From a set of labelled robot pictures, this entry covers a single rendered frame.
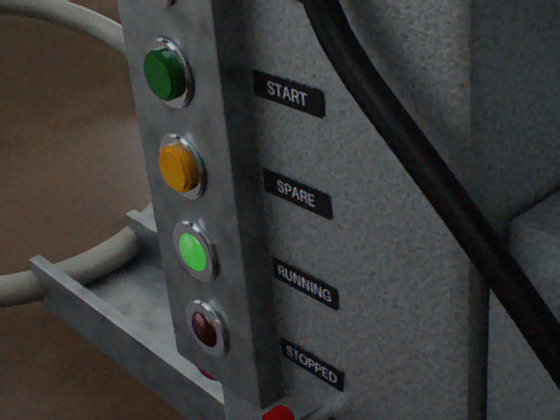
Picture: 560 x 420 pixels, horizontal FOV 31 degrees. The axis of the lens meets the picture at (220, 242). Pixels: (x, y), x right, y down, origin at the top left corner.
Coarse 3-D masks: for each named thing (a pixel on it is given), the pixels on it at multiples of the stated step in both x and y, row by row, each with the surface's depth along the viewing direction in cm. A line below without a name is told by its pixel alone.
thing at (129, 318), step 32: (128, 224) 101; (160, 256) 98; (64, 288) 91; (96, 288) 98; (128, 288) 97; (160, 288) 97; (64, 320) 94; (96, 320) 88; (128, 320) 85; (160, 320) 92; (128, 352) 85; (160, 352) 81; (160, 384) 83; (192, 384) 78; (192, 416) 81; (224, 416) 76
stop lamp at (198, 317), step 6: (198, 312) 57; (192, 318) 58; (198, 318) 57; (204, 318) 57; (192, 324) 58; (198, 324) 57; (204, 324) 57; (210, 324) 57; (198, 330) 57; (204, 330) 57; (210, 330) 57; (198, 336) 57; (204, 336) 57; (210, 336) 57; (204, 342) 57; (210, 342) 57
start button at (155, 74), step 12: (144, 60) 50; (156, 60) 49; (168, 60) 48; (144, 72) 50; (156, 72) 49; (168, 72) 49; (156, 84) 50; (168, 84) 49; (180, 84) 49; (168, 96) 49
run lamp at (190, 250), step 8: (184, 240) 54; (192, 240) 54; (184, 248) 55; (192, 248) 54; (200, 248) 54; (184, 256) 55; (192, 256) 54; (200, 256) 54; (192, 264) 55; (200, 264) 54
